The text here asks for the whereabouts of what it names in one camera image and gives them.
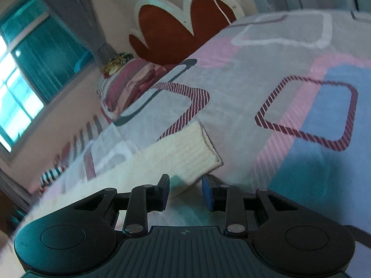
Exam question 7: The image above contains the colourful cartoon cushion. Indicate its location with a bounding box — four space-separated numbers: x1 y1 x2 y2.
102 52 134 79

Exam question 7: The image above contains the brown wooden door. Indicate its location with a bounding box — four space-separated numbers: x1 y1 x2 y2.
1 170 32 236

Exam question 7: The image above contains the red white headboard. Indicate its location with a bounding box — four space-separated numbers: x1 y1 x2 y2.
129 0 245 65

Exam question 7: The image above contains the red black striped garment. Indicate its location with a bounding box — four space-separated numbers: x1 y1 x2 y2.
40 166 66 195

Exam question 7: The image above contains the white charger cable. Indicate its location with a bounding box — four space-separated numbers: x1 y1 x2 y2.
202 0 233 25

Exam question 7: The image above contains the patterned grey pink bedspread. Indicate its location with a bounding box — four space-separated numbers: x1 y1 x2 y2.
11 8 371 278

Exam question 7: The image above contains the window with green curtain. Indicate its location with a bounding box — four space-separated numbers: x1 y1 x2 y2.
1 0 94 154

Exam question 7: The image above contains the cream knit sweater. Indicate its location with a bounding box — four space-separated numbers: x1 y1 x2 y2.
42 121 222 204

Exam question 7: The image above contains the striped pink bed sheet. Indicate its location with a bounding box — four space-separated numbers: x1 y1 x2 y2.
56 111 125 183

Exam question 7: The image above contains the striped pink grey pillow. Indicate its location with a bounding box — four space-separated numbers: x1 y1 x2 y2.
96 58 175 119

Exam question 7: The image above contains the grey right curtain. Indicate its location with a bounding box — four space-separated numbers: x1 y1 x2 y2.
41 0 116 68

